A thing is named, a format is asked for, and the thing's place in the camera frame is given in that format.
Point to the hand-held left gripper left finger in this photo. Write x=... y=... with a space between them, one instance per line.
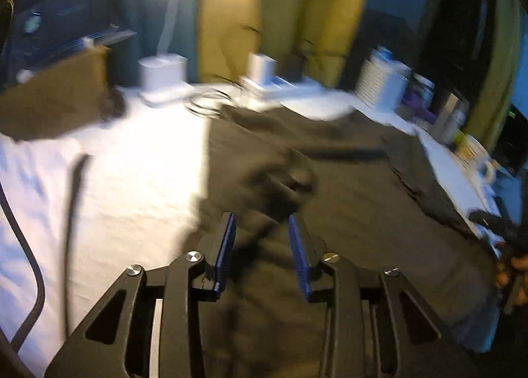
x=226 y=246

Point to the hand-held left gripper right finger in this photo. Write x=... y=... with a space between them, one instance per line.
x=298 y=250

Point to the dark grey printed sweatshirt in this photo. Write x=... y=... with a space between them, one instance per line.
x=363 y=217

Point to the person's right hand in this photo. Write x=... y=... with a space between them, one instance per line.
x=517 y=268

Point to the white printed mug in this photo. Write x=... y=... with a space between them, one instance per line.
x=474 y=159

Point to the silver metal canister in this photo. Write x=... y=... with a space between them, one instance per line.
x=453 y=118

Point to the white textured table cover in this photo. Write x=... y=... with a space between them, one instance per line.
x=123 y=176

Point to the purple patterned pouch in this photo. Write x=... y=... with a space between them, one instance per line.
x=420 y=108

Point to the white power strip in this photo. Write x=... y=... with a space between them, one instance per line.
x=288 y=89

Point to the white desk lamp base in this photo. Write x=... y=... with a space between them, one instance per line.
x=163 y=77

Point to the white charger block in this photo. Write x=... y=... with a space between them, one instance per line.
x=260 y=66

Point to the white plastic basket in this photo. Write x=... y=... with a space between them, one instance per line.
x=379 y=81

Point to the black charger block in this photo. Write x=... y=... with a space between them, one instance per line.
x=293 y=66

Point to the white blue plastic packet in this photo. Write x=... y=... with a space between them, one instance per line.
x=383 y=54

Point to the brown cardboard box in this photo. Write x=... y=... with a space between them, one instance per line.
x=53 y=93

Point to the yellow curtain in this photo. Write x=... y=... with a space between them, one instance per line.
x=280 y=11

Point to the white paper sheets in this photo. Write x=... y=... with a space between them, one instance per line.
x=95 y=42

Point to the teal curtain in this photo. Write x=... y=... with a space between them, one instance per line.
x=140 y=11

